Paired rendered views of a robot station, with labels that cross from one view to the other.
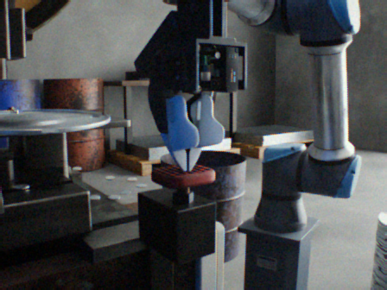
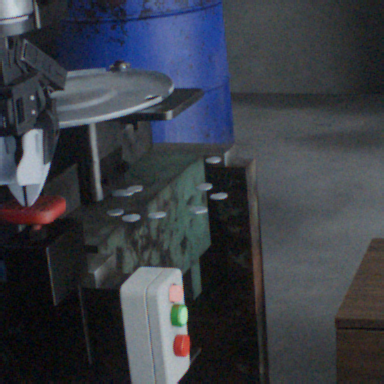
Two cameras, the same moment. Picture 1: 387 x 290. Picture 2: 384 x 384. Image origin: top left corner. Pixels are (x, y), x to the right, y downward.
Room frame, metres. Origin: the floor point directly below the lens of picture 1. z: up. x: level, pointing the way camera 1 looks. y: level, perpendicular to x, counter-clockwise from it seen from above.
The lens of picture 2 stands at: (-0.04, -1.12, 1.13)
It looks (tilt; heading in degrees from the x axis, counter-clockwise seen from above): 19 degrees down; 59
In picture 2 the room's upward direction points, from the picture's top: 6 degrees counter-clockwise
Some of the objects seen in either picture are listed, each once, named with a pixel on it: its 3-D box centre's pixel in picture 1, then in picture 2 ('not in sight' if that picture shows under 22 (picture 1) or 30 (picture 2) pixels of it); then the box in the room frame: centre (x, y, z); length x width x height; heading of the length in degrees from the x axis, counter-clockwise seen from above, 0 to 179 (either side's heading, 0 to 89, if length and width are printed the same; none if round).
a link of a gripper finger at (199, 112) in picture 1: (206, 134); (27, 170); (0.45, -0.02, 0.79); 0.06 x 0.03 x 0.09; 37
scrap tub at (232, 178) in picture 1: (203, 204); not in sight; (1.82, -0.06, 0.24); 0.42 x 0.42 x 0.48
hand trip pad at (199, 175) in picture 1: (182, 198); (35, 234); (0.46, 0.01, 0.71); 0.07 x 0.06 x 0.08; 127
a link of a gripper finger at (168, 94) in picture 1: (168, 94); not in sight; (0.44, 0.03, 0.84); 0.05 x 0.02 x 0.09; 127
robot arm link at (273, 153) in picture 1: (285, 167); not in sight; (1.02, -0.26, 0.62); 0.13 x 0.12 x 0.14; 55
